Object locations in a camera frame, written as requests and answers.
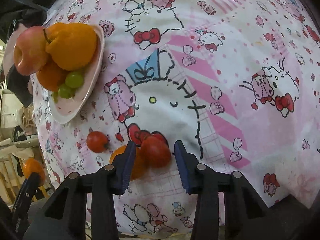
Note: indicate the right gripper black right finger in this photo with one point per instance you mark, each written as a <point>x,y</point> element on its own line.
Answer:
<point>246,214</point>

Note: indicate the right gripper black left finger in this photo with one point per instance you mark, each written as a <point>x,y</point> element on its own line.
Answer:
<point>64,214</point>

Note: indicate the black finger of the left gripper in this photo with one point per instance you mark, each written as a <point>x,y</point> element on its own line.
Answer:
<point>23,200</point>

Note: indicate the green fruit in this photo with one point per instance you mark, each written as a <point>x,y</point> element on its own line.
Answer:
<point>74,79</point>
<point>65,92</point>

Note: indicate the small red tomato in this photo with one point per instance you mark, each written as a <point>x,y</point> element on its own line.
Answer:
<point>155,152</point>
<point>97,142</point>

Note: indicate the wooden rack furniture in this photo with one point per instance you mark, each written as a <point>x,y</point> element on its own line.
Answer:
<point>19,142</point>

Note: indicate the pink white ceramic plate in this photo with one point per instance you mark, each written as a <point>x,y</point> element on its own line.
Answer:
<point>64,107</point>

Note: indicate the orange front left on plate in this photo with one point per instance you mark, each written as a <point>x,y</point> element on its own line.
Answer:
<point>51,76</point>

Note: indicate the red apple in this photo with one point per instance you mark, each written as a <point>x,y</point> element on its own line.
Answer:
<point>30,51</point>

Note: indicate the pink kitty print bedsheet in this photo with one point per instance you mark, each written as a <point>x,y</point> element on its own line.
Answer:
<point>237,81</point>

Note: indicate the large bumpy orange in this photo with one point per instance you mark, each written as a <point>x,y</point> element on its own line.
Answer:
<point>71,46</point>

